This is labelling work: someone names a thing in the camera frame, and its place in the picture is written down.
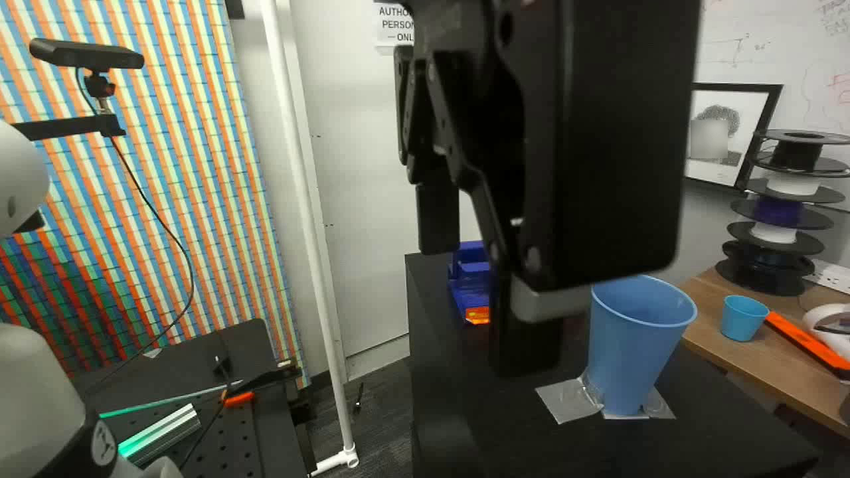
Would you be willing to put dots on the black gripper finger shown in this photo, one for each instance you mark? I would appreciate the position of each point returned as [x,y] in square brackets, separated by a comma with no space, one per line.
[531,341]

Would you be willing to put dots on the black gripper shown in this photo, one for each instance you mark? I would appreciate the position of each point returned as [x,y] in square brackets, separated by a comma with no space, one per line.
[600,134]

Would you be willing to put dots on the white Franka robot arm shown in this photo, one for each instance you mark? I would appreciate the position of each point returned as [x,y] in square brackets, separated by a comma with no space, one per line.
[29,407]

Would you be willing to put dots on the big blue plastic cup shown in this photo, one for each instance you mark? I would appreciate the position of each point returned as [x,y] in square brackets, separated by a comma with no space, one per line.
[638,341]

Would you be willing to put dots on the small blue cup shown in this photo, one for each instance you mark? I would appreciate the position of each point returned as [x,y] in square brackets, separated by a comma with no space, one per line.
[742,320]

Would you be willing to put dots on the blue plastic bin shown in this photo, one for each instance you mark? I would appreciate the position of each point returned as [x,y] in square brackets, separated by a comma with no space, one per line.
[469,280]

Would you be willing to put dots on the wooden desk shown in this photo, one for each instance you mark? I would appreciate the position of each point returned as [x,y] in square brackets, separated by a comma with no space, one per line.
[760,361]

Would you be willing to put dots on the white filament spool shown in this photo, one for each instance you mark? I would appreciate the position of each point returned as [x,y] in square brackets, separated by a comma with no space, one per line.
[770,233]
[792,186]

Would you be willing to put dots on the orange spirit level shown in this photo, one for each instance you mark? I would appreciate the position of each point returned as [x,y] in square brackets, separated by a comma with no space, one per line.
[810,341]

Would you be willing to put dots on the blue filament spool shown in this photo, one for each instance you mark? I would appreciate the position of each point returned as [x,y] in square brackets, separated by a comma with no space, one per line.
[778,213]

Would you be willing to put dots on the framed portrait photo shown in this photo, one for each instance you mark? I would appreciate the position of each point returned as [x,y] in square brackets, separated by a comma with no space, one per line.
[729,134]

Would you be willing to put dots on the black perforated breadboard table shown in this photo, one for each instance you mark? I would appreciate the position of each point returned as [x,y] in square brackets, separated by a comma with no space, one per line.
[248,441]

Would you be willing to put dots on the white tape roll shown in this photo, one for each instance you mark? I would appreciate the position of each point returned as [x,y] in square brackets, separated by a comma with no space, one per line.
[830,320]

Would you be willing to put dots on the white power strip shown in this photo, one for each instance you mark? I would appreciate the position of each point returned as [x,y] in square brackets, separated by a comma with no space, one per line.
[834,276]

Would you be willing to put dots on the black empty filament spool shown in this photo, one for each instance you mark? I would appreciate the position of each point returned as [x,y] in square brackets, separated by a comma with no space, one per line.
[800,148]

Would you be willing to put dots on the metal bar with green glow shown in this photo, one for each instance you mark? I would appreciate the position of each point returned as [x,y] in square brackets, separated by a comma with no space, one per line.
[161,431]

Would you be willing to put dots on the whiteboard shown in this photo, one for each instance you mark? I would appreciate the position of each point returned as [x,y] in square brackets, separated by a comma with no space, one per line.
[778,44]

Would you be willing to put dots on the white frame pole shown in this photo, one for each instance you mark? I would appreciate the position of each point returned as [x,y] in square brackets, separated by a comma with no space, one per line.
[308,229]

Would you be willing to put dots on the white paper wall sign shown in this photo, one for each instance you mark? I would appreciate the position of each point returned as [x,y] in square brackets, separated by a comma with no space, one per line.
[393,21]

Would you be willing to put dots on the colourful striped wall panel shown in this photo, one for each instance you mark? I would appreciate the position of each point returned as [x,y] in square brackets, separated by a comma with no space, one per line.
[177,160]

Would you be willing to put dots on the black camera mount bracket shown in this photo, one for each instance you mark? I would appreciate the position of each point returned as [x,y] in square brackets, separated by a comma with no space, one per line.
[68,127]

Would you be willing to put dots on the black stereo camera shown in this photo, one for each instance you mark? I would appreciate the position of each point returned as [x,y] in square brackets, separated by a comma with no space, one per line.
[82,54]

